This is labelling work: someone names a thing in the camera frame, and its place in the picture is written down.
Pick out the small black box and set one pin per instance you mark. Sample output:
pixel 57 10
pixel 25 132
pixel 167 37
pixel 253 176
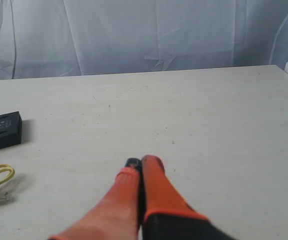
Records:
pixel 10 129

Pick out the white backdrop curtain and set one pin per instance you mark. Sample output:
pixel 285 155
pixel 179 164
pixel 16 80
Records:
pixel 56 38

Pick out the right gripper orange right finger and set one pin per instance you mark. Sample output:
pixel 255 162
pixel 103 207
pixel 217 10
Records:
pixel 167 215

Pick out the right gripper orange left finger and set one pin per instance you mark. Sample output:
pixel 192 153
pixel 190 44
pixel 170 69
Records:
pixel 116 215

